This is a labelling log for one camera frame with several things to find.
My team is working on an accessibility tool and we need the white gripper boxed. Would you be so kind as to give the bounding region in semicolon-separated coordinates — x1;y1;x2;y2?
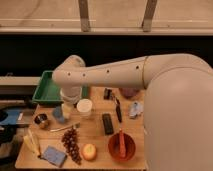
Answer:
60;87;82;119

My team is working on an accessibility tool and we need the silver metal fork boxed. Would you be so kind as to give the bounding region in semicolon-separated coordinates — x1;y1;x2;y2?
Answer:
49;123;80;132

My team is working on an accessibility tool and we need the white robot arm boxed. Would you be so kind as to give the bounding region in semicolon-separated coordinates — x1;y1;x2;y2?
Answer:
53;53;213;171

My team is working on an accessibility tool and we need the blue plastic cup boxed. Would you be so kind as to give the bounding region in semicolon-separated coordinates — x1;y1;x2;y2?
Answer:
52;106;65;123

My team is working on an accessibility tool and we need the white paper cup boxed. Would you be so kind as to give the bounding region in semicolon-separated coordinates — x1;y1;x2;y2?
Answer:
77;99;93;117

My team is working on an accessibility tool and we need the small metal cup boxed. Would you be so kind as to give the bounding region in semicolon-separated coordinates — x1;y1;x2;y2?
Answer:
34;113;49;129

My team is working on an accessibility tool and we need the green plastic tray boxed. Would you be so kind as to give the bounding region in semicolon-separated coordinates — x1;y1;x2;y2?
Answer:
32;71;89;105

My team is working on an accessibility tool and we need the bunch of dark grapes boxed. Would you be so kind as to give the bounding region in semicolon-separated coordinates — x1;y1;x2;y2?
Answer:
61;128;81;165

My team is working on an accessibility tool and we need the black remote control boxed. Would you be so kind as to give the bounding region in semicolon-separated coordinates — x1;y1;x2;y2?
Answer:
102;114;114;135

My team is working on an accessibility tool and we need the small black box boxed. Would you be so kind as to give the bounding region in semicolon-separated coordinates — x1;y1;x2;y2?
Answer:
103;88;112;100

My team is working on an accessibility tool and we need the yellow apple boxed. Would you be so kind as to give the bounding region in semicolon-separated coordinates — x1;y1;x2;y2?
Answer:
82;144;97;161

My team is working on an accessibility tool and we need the blue sponge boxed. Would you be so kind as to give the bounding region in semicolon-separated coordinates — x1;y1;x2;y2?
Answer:
43;146;67;167

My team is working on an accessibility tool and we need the yellow banana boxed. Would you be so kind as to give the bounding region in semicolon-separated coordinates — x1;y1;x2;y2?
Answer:
24;130;41;158

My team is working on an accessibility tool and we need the red bowl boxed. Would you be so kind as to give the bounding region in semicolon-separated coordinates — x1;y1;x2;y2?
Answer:
108;133;136;162

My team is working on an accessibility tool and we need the blue object left of table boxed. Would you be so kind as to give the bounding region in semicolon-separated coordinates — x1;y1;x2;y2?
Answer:
0;108;23;126

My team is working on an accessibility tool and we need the purple bowl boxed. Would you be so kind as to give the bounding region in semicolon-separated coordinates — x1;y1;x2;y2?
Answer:
119;88;140;99

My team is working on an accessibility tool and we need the orange carrot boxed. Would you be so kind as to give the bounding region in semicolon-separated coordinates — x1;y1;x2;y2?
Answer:
119;129;126;158

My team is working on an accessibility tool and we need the crumpled blue cloth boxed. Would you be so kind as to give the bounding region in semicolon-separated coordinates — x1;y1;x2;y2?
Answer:
129;101;144;119

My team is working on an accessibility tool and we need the black handled knife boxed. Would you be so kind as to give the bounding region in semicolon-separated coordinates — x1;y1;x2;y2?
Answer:
115;98;122;123

